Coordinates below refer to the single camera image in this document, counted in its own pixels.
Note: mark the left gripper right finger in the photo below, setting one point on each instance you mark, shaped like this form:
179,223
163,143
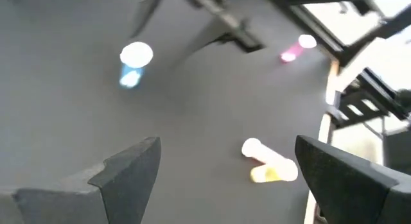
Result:
346,192

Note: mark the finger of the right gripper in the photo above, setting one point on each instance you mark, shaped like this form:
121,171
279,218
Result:
147,12
205,38

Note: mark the yellow medicine bottle white cap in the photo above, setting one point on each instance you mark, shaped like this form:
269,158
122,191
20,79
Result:
285,169

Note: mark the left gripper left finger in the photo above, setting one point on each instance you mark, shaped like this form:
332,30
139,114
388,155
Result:
128,185

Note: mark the pink medicine bottle white cap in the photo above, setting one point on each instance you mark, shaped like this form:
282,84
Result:
306,41

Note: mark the black aluminium table frame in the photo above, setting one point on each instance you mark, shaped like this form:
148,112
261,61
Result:
318,31

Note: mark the light wooden edge strip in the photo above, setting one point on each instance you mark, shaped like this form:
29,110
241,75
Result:
331,89

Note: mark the blue medicine bottle white cap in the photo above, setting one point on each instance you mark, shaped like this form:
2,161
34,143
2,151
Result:
136,54

